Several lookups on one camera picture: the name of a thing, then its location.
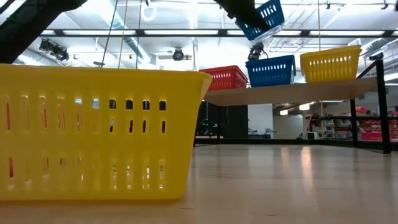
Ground rack with red bins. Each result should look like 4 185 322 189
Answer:
354 105 398 141

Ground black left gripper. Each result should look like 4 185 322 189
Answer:
213 0 271 32

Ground round black ceiling fixture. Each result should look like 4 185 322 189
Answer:
172 48 185 62

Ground black partition panels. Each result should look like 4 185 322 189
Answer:
195 101 249 139

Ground wooden shelf with black legs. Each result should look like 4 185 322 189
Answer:
192 52 392 155

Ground black overhead beam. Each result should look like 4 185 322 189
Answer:
40 28 398 39

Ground yellow plastic basket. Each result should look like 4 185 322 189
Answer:
0 63 213 201
300 44 363 56
300 49 363 83

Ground blue plastic basket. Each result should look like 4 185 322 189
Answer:
235 0 285 43
244 55 296 65
245 58 297 88

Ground white hanging ring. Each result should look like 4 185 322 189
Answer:
141 2 159 22

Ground long thin black cable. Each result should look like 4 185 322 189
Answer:
101 0 119 67

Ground thin gray hanging cable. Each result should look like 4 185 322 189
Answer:
135 0 141 70

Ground black hanging camera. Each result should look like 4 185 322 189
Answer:
248 41 266 62

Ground black track lights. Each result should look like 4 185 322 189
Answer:
39 39 70 62

